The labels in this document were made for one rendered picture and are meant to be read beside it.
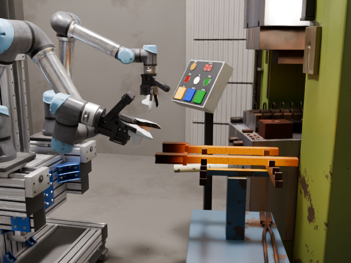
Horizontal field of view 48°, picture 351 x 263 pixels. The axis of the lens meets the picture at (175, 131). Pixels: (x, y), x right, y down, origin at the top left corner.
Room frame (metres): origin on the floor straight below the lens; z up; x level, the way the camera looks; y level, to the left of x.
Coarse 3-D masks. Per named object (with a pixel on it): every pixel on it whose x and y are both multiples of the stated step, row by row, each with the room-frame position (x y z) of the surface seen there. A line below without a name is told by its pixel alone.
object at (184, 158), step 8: (160, 152) 1.24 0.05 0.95; (184, 152) 1.23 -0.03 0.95; (160, 160) 1.22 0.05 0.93; (168, 160) 1.22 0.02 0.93; (176, 160) 1.21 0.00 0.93; (184, 160) 1.20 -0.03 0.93; (192, 160) 1.20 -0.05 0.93; (200, 160) 1.20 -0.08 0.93; (208, 160) 1.20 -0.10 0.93; (216, 160) 1.20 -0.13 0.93; (224, 160) 1.19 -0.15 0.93; (232, 160) 1.19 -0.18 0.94; (240, 160) 1.19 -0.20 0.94; (248, 160) 1.19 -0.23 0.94; (256, 160) 1.18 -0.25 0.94; (264, 160) 1.18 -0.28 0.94; (280, 160) 1.18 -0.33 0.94; (288, 160) 1.17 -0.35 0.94; (296, 160) 1.17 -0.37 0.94
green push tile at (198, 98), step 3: (198, 90) 2.20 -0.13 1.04; (198, 93) 2.19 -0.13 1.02; (201, 93) 2.17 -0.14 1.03; (204, 93) 2.15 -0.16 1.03; (195, 96) 2.20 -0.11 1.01; (198, 96) 2.17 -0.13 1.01; (201, 96) 2.16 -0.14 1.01; (204, 96) 2.14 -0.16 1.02; (195, 99) 2.18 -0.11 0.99; (198, 99) 2.16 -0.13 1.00; (201, 99) 2.14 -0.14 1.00; (195, 102) 2.17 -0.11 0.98; (198, 102) 2.14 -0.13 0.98; (201, 102) 2.13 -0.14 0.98
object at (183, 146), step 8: (168, 144) 1.33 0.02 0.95; (176, 144) 1.33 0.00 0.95; (184, 144) 1.33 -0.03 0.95; (168, 152) 1.34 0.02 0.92; (176, 152) 1.34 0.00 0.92; (192, 152) 1.32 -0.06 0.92; (200, 152) 1.32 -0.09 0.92; (208, 152) 1.32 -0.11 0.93; (216, 152) 1.31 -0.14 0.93; (224, 152) 1.31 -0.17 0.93; (232, 152) 1.31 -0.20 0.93; (240, 152) 1.31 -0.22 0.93; (248, 152) 1.30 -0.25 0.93; (256, 152) 1.30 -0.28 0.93; (272, 152) 1.30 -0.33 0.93
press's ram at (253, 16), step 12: (252, 0) 1.80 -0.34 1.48; (264, 0) 1.64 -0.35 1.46; (276, 0) 1.63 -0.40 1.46; (288, 0) 1.64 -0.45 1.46; (300, 0) 1.65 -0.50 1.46; (252, 12) 1.79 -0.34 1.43; (264, 12) 1.63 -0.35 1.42; (276, 12) 1.63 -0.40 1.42; (288, 12) 1.64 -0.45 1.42; (300, 12) 1.65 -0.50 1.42; (252, 24) 1.78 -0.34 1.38; (264, 24) 1.63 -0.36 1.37; (276, 24) 1.63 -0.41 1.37; (288, 24) 1.64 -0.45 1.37; (300, 24) 1.65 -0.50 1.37
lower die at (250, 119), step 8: (248, 112) 1.79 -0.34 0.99; (256, 112) 1.73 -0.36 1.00; (264, 112) 1.73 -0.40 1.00; (288, 112) 1.74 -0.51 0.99; (296, 112) 1.75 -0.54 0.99; (248, 120) 1.79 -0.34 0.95; (256, 120) 1.68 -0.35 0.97; (288, 120) 1.70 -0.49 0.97; (256, 128) 1.68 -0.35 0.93; (296, 128) 1.70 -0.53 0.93
